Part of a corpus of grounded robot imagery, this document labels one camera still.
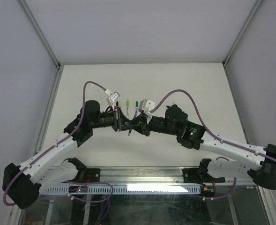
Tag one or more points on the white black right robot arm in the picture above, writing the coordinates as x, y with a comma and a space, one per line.
246, 161

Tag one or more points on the small circuit board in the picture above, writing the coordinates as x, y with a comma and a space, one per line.
207, 191
78, 189

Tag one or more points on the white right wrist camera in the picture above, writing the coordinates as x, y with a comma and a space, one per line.
146, 106

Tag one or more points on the white pen green end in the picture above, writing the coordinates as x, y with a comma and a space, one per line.
136, 108

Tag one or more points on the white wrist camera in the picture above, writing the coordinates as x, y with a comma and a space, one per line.
112, 97
146, 106

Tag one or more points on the right aluminium frame post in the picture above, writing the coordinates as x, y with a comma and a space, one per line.
243, 30

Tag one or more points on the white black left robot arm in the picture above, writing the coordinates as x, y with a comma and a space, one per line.
73, 136

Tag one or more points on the aluminium table edge rail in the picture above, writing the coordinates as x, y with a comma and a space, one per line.
140, 174

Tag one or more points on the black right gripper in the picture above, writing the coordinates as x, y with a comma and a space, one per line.
140, 124

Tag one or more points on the white slotted cable duct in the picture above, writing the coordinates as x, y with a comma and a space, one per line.
136, 189

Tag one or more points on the aluminium frame post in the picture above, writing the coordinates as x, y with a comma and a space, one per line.
38, 31
243, 30

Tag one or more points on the small circuit board left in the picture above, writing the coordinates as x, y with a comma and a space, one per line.
78, 189

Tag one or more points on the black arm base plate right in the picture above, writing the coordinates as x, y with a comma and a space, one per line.
191, 175

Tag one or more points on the blue capped pen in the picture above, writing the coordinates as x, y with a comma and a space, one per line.
129, 132

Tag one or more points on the left aluminium frame post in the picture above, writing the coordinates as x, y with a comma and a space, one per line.
38, 31

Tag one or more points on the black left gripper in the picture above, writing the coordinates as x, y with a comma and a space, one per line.
120, 120

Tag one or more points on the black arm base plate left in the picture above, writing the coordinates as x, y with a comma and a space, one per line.
86, 175

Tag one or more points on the small circuit board right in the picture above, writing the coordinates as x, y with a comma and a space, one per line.
207, 191

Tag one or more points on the silver pen lime end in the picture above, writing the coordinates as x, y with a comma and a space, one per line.
127, 106

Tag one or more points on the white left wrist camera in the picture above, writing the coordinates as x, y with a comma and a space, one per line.
112, 97

